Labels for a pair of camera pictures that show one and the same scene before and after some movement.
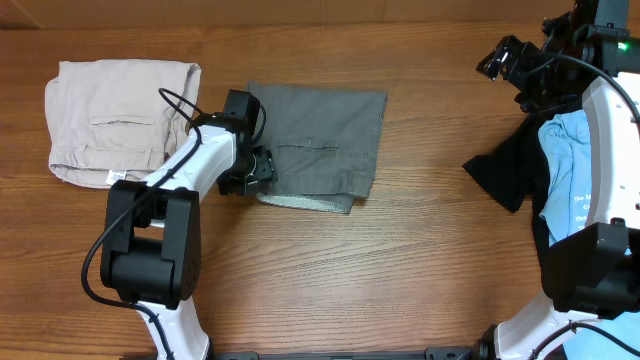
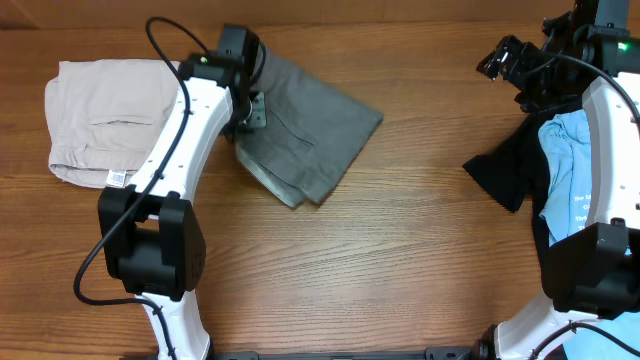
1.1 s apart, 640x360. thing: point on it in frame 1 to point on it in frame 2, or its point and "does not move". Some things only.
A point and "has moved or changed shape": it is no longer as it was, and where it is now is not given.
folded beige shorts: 112,122 does not move
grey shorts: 323,143 has moved or changed shape
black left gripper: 265,171 to 257,118
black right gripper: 521,54 does not move
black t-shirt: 517,167 does not move
